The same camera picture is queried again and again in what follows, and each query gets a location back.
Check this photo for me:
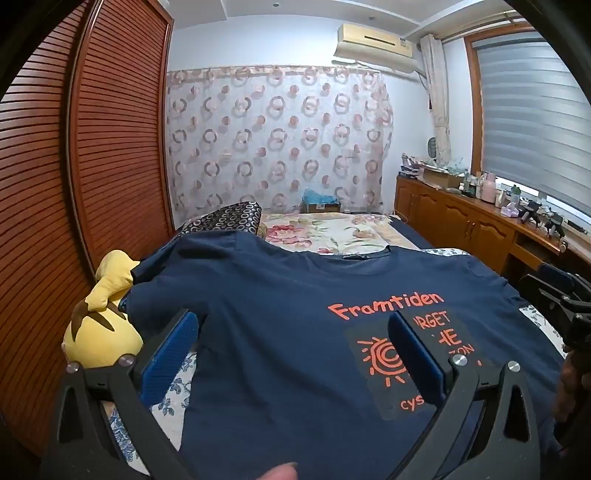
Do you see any circle patterned sheer curtain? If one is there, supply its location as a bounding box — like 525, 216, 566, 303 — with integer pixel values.
166, 65, 395, 222

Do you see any cream curtain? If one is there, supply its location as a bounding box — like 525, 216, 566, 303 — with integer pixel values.
419, 33, 453, 167

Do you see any cardboard box with blue cloth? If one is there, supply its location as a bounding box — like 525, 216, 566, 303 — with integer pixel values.
302, 187, 342, 214

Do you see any flat cardboard box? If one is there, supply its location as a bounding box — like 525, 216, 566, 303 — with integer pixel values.
422, 166, 465, 190

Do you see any wooden window frame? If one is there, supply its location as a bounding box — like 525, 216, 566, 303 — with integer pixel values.
464, 18, 591, 176

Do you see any white air conditioner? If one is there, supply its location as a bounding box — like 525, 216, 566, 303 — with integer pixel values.
336, 23, 416, 75

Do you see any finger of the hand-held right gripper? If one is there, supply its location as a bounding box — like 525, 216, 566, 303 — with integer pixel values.
519, 263, 578, 324

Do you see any brown louvered wardrobe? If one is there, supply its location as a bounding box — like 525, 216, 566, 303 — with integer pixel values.
0, 0, 176, 457

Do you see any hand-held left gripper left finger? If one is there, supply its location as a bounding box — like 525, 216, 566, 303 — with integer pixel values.
39, 309, 204, 480

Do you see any yellow plush toy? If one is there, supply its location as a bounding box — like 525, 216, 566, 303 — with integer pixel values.
62, 250, 144, 370

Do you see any wooden cabinet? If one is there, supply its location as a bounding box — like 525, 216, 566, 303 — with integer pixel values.
394, 174, 591, 296

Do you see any pink floral bedsheet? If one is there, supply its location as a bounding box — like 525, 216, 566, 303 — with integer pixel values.
259, 211, 402, 257

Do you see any navy bed sheet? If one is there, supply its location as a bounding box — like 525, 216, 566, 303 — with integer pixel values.
383, 215, 423, 252

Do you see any navy t-shirt orange print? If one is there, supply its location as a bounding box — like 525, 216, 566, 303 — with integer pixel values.
122, 231, 566, 480

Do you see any dark circle patterned pillow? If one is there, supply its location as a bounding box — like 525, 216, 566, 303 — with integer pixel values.
178, 200, 264, 238

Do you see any blue floral quilt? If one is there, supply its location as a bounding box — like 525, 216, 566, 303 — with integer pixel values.
104, 247, 571, 478

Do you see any person's right hand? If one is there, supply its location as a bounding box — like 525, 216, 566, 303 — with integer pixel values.
555, 351, 591, 425

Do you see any person's left hand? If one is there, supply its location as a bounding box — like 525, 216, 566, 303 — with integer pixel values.
267, 463, 301, 480

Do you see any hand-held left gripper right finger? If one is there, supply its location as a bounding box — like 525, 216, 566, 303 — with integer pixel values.
388, 311, 543, 480

